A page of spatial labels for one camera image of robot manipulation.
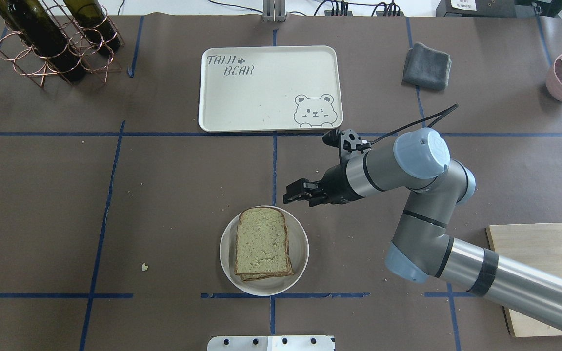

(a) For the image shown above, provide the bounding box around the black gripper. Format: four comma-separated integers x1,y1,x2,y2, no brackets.
283,165,364,206

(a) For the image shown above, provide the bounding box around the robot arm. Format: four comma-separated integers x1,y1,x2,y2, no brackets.
283,128,562,331

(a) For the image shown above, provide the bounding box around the cream bear tray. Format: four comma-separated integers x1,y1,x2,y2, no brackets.
198,46,344,133

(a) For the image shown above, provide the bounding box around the white round plate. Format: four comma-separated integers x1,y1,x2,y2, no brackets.
219,205,309,297

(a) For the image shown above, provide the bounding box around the grey folded cloth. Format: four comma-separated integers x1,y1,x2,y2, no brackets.
402,42,451,91

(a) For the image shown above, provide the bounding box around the wooden cutting board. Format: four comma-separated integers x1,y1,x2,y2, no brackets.
485,223,562,337

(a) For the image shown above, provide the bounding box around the dark wine bottle lower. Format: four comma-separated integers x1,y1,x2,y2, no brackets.
64,0,121,56

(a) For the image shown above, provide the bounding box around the dark wine bottle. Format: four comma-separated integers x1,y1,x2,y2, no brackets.
0,0,86,83
64,0,121,56

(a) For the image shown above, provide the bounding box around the dark wine bottle upper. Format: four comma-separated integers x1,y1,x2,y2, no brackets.
0,0,86,83

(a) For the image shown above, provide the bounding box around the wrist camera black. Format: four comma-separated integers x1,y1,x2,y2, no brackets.
322,128,372,166

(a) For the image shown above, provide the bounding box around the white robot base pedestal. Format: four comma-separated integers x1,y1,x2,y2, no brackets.
207,335,336,351

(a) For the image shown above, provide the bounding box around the aluminium frame post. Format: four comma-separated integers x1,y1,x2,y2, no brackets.
262,0,287,23

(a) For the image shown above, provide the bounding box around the copper wire bottle rack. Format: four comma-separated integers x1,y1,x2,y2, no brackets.
0,0,123,87

